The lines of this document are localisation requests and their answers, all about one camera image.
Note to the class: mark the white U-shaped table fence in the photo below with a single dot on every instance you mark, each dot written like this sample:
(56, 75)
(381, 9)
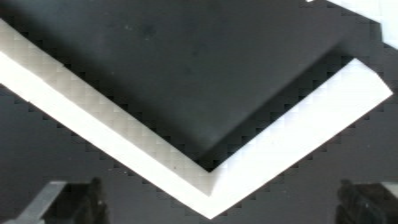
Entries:
(205, 85)

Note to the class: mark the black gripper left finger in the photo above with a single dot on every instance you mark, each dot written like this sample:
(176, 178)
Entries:
(66, 204)

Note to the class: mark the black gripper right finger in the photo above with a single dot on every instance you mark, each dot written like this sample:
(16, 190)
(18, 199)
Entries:
(368, 203)

